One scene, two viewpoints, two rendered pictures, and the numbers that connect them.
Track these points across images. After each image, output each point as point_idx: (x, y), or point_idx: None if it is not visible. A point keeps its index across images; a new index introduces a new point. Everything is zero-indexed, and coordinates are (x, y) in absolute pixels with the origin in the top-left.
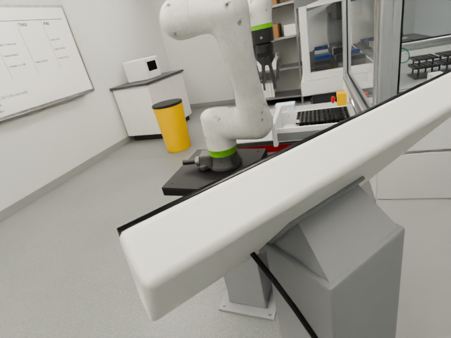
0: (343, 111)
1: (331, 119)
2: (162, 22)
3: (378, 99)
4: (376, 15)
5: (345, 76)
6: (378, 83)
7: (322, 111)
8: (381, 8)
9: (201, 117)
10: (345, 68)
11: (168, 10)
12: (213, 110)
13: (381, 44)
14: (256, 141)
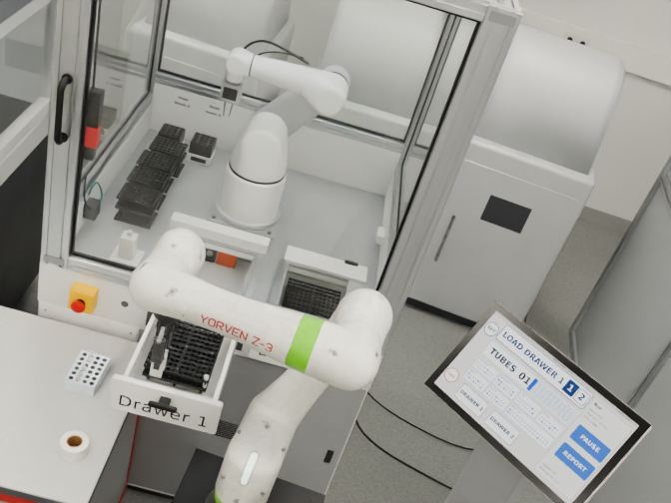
0: (193, 324)
1: (220, 345)
2: (370, 379)
3: (396, 318)
4: (401, 262)
5: (89, 261)
6: (401, 308)
7: (172, 341)
8: (419, 263)
9: (267, 471)
10: (70, 247)
11: (378, 359)
12: (270, 448)
13: (411, 284)
14: (103, 464)
